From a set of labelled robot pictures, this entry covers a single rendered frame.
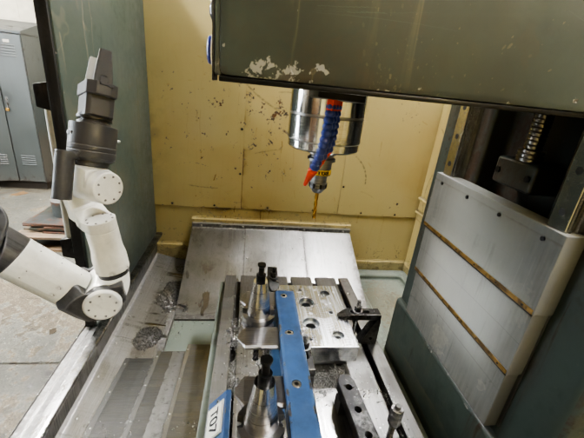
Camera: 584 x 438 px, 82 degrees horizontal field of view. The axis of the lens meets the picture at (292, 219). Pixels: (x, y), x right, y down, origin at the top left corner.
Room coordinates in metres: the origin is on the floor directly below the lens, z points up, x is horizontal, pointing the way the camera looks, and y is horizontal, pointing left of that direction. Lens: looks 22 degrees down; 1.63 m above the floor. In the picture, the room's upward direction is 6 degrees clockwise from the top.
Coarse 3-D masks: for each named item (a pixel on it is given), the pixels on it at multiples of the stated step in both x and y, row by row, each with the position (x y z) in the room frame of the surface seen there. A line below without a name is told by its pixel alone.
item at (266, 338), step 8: (248, 328) 0.48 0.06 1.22; (256, 328) 0.48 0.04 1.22; (264, 328) 0.49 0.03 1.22; (272, 328) 0.49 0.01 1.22; (240, 336) 0.46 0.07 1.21; (248, 336) 0.46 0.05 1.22; (256, 336) 0.46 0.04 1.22; (264, 336) 0.47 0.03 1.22; (272, 336) 0.47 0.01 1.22; (248, 344) 0.44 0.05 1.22; (256, 344) 0.45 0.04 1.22; (264, 344) 0.45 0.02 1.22; (272, 344) 0.45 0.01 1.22
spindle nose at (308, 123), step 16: (304, 96) 0.69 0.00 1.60; (304, 112) 0.69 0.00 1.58; (320, 112) 0.68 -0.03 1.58; (352, 112) 0.69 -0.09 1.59; (304, 128) 0.69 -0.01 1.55; (320, 128) 0.68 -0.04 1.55; (352, 128) 0.69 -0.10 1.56; (304, 144) 0.69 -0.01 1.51; (336, 144) 0.68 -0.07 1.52; (352, 144) 0.70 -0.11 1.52
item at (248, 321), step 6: (246, 306) 0.53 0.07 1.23; (270, 306) 0.54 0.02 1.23; (246, 312) 0.51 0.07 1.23; (270, 312) 0.53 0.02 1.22; (246, 318) 0.50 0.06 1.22; (252, 318) 0.50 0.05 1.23; (270, 318) 0.50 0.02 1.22; (246, 324) 0.50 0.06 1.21; (252, 324) 0.49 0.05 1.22; (258, 324) 0.49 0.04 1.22; (264, 324) 0.49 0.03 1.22; (270, 324) 0.51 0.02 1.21
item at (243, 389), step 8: (248, 376) 0.38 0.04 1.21; (280, 376) 0.38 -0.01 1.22; (240, 384) 0.36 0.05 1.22; (248, 384) 0.36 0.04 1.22; (280, 384) 0.37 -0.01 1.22; (240, 392) 0.35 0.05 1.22; (248, 392) 0.35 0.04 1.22; (280, 392) 0.36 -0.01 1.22; (240, 400) 0.34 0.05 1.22; (248, 400) 0.34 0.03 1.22; (280, 400) 0.34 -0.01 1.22
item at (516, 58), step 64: (256, 0) 0.41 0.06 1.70; (320, 0) 0.42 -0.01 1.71; (384, 0) 0.43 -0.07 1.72; (448, 0) 0.44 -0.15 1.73; (512, 0) 0.45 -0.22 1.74; (576, 0) 0.46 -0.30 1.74; (256, 64) 0.41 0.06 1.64; (320, 64) 0.42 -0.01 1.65; (384, 64) 0.43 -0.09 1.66; (448, 64) 0.44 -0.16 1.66; (512, 64) 0.45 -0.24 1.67; (576, 64) 0.47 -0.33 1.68
